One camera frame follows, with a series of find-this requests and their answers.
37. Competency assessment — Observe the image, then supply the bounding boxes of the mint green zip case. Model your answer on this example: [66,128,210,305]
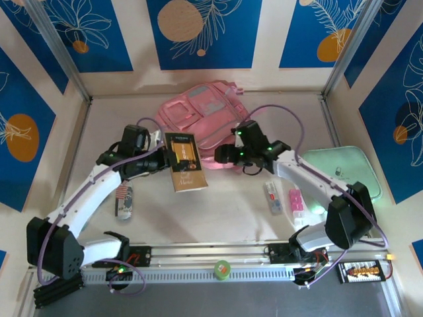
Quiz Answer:
[301,145,384,207]

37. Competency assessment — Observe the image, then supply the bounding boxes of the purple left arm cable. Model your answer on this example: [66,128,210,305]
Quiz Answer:
[36,117,166,297]

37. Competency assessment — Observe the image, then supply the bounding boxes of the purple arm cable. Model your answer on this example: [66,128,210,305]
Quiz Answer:
[36,117,166,297]
[246,104,390,288]

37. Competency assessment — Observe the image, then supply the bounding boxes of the green tape roll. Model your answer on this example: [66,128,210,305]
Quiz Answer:
[213,260,231,281]

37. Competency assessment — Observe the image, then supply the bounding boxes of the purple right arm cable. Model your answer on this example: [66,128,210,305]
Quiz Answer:
[246,104,390,288]

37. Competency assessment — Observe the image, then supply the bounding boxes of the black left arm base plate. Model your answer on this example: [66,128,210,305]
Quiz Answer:
[91,246,153,268]

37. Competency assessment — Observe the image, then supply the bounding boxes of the black power distribution board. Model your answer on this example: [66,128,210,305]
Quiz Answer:
[335,260,387,284]

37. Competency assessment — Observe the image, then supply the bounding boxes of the pink student backpack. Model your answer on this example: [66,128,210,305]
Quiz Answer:
[155,79,265,172]

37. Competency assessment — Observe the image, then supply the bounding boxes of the aluminium rail frame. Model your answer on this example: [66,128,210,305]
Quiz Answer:
[28,242,389,275]

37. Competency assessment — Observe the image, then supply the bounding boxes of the aluminium frame post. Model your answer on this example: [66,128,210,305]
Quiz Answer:
[24,0,93,102]
[322,0,381,96]

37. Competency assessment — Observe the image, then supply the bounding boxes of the brown gold cover book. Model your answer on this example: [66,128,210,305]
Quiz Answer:
[163,131,210,194]

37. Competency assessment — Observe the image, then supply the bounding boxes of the black ribbed block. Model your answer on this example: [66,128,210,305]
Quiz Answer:
[32,273,84,310]

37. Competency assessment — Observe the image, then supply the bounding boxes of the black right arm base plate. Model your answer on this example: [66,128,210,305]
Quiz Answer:
[269,242,328,265]

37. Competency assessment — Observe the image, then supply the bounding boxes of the flag print pencil case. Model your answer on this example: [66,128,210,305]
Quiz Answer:
[114,185,135,225]

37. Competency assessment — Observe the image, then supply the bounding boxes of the grey slotted cable duct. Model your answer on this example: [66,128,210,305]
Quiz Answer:
[79,267,344,285]

